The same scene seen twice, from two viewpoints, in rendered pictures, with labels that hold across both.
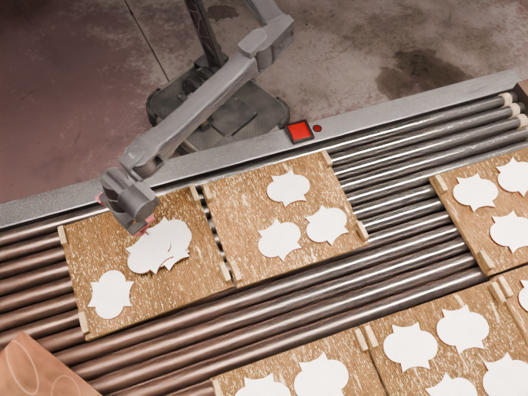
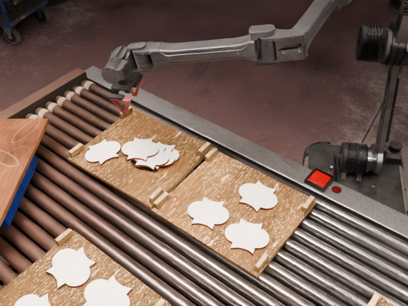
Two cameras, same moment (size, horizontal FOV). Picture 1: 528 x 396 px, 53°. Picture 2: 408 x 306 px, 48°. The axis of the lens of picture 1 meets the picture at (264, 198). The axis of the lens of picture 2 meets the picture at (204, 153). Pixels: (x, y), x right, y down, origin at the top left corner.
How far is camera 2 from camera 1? 0.97 m
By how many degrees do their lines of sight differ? 42
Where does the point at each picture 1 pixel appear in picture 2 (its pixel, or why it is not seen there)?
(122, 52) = (346, 119)
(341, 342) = (149, 298)
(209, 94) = (207, 44)
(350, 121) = (369, 207)
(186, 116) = (183, 47)
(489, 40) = not seen: outside the picture
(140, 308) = (102, 169)
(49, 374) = (27, 141)
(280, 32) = (285, 36)
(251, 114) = not seen: hidden behind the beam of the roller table
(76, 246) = (125, 122)
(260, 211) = (223, 190)
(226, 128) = not seen: hidden behind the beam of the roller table
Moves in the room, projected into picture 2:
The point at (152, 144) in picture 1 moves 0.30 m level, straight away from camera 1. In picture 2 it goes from (151, 47) to (217, 9)
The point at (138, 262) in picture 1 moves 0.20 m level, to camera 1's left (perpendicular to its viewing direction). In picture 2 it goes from (129, 147) to (111, 117)
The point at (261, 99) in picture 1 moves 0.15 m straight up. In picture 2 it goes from (393, 203) to (400, 183)
